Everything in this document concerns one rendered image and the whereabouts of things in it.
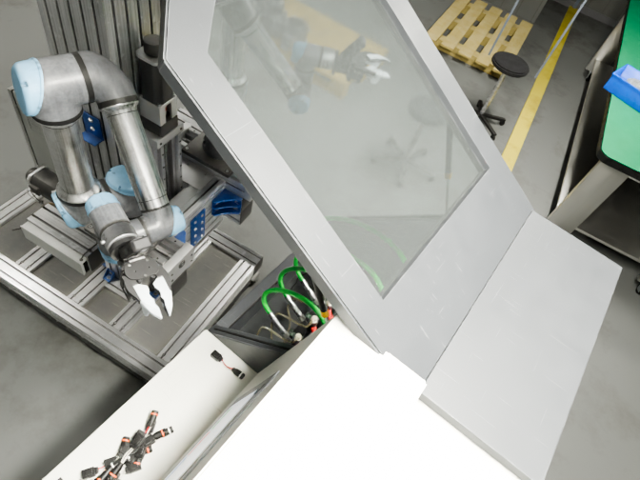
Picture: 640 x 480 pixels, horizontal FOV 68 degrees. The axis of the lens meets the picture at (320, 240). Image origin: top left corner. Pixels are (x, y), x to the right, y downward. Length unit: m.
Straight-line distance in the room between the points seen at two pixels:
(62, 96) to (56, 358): 1.67
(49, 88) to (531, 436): 1.25
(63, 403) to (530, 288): 2.07
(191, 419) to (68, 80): 0.92
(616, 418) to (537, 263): 2.11
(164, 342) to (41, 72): 1.48
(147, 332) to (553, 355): 1.79
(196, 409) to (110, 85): 0.89
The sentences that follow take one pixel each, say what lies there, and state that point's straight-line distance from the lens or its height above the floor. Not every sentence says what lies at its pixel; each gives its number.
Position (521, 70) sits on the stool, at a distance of 4.24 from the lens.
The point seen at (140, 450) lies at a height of 1.01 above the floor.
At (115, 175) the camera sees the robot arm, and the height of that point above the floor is 1.27.
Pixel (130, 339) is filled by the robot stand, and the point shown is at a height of 0.23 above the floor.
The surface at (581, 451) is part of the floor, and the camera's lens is 3.15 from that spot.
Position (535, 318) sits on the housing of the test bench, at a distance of 1.26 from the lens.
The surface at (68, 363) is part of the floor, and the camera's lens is 2.66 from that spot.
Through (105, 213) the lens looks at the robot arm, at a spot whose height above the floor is 1.47.
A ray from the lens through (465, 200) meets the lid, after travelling 1.26.
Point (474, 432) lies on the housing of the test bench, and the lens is 1.05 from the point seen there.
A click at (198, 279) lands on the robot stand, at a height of 0.21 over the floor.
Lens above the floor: 2.39
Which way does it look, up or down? 51 degrees down
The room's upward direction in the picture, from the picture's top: 19 degrees clockwise
